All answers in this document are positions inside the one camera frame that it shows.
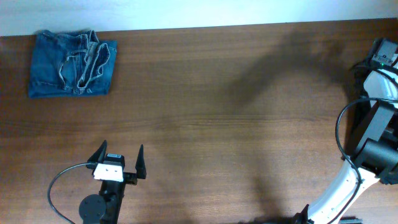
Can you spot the folded blue denim jeans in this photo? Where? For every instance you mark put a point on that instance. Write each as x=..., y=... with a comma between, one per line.
x=72, y=64

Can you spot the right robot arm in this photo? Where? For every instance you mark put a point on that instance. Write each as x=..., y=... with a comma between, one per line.
x=370, y=154

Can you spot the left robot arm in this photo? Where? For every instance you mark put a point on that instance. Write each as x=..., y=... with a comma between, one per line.
x=104, y=207

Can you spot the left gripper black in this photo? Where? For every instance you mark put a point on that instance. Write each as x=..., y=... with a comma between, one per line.
x=132, y=178

